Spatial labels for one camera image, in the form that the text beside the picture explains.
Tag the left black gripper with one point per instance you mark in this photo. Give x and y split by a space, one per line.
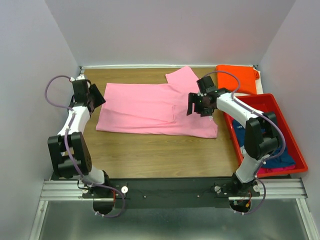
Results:
100 99

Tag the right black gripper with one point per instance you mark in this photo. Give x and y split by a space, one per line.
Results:
193 98

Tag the light pink t shirt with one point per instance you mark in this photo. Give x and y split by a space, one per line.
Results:
159 109

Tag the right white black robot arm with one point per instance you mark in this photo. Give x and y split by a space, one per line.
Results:
262 136

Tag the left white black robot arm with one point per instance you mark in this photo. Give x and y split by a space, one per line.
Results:
68 150

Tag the folded orange t shirt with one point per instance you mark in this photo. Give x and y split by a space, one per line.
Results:
246 75

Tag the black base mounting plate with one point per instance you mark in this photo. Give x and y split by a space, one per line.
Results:
172 193

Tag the magenta t shirt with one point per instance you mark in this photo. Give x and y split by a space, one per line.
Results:
264 170

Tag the navy blue t shirt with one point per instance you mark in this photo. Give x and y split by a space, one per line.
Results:
283 160

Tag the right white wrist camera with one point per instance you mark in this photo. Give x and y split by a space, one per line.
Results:
201 94

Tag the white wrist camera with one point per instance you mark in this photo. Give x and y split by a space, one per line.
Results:
81 77
201 94

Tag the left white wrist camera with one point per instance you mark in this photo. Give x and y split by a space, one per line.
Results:
81 77

